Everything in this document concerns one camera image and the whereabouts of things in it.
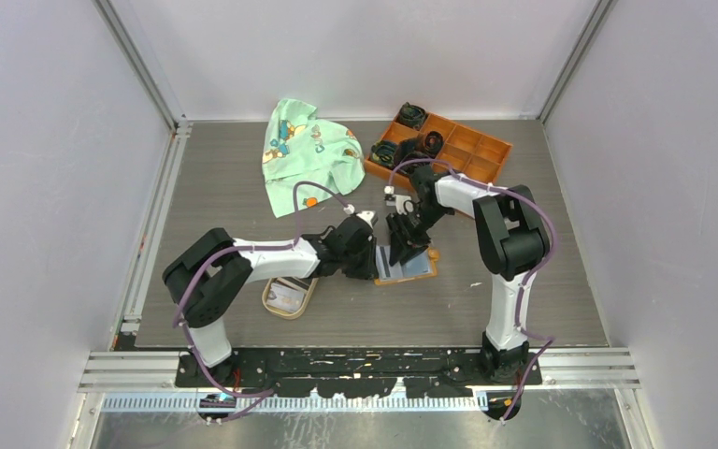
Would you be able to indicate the orange leather card holder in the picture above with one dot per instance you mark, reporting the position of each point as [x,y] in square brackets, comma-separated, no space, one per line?
[421,266]

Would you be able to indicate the aluminium front rail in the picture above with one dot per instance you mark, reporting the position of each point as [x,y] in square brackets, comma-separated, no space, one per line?
[143,382]

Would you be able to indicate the orange compartment organizer tray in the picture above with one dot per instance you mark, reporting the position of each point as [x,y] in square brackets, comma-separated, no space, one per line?
[467,150]

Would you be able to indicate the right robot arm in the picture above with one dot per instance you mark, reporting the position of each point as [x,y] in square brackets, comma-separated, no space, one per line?
[513,240]

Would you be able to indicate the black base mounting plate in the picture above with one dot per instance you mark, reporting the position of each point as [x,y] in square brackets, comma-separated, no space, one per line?
[425,372]

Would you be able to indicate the beige oval card tray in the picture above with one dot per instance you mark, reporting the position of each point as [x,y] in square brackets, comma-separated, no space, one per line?
[288,297]

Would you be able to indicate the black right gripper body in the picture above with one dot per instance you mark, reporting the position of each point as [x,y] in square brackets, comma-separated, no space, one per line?
[415,225]

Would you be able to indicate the dark green rolled tie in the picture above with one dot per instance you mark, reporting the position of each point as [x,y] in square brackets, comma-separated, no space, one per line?
[411,116]

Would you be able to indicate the blue yellow rolled tie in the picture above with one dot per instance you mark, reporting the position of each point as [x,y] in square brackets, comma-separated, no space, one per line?
[383,153]

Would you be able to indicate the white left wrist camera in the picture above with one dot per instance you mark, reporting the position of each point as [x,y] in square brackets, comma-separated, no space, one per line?
[368,216]

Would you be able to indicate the black orange rolled tie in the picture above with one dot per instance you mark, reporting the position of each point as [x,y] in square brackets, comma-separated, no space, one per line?
[431,144]

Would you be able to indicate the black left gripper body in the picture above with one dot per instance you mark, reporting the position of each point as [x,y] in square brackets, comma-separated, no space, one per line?
[359,265]

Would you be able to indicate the light green printed shirt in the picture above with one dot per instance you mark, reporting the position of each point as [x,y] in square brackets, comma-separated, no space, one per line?
[306,159]

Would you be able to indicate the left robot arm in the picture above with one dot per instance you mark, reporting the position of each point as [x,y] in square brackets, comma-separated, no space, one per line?
[205,280]

